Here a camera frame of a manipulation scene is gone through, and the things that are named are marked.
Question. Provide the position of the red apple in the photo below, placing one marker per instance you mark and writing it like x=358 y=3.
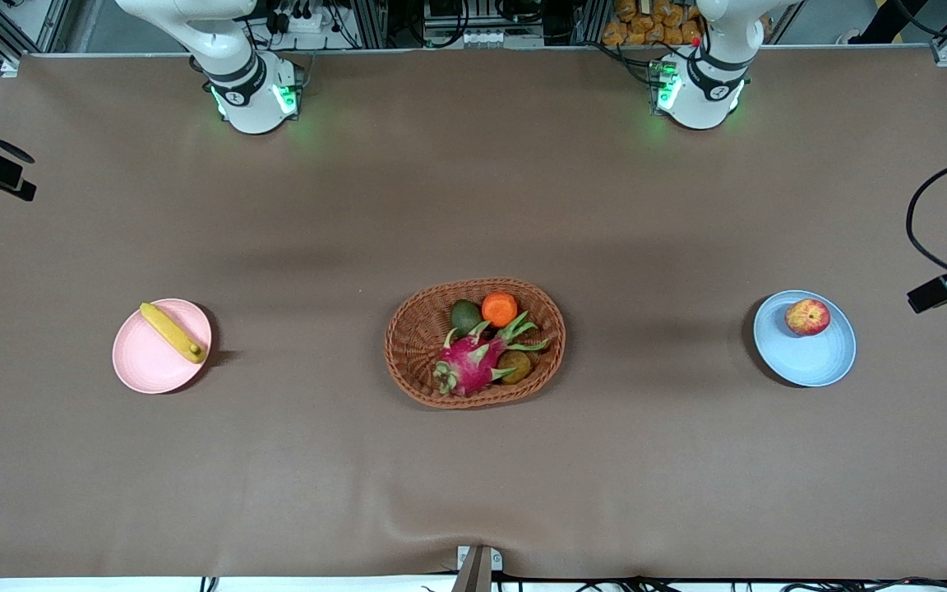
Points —
x=807 y=316

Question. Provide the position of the yellow banana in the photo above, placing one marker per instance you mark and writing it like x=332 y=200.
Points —
x=171 y=331

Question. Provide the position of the right arm base control box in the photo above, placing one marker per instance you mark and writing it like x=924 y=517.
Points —
x=288 y=90

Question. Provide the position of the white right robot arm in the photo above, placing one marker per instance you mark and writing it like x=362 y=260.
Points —
x=247 y=99

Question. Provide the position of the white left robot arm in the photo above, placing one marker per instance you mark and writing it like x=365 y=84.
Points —
x=712 y=90

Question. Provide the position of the left arm base control box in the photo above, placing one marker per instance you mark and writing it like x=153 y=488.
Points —
x=661 y=86

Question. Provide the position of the light blue plate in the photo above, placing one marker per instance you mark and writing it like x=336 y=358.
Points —
x=804 y=358

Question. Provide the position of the pink plate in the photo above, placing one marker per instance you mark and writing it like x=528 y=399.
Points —
x=153 y=362

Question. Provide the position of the person dark trouser leg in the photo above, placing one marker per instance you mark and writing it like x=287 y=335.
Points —
x=893 y=16

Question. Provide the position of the white power strip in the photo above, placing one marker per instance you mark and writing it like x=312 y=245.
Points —
x=305 y=18

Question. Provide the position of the bag of orange snacks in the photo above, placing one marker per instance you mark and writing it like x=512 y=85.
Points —
x=646 y=25

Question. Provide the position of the brown kiwi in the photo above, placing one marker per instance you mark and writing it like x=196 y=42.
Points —
x=517 y=366

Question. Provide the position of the orange tangerine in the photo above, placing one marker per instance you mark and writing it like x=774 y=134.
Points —
x=499 y=309

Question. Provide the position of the brown wicker basket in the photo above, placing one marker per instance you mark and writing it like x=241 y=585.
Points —
x=416 y=345

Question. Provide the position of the brown table mat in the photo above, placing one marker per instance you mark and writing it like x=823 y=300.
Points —
x=473 y=164

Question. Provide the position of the pink dragon fruit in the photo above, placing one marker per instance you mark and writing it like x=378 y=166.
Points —
x=473 y=366

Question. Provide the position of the dark green avocado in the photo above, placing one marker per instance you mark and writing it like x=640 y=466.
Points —
x=464 y=316

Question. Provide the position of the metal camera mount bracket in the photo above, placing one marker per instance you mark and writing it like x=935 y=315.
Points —
x=478 y=567

